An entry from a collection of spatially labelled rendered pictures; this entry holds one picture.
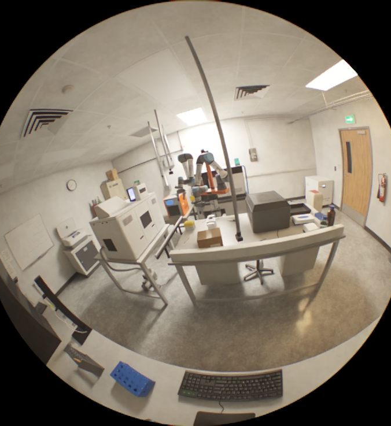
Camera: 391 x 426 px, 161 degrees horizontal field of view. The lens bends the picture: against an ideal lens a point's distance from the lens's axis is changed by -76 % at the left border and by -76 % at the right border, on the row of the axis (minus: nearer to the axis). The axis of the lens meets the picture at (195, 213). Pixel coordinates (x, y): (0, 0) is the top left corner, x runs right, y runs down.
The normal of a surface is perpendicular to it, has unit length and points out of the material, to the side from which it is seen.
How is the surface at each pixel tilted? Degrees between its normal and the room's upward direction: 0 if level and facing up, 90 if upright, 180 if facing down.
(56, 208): 90
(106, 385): 0
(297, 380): 0
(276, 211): 90
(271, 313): 0
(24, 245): 90
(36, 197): 90
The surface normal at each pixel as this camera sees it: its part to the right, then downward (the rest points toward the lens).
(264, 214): -0.19, 0.39
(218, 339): -0.24, -0.91
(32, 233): 0.95, -0.14
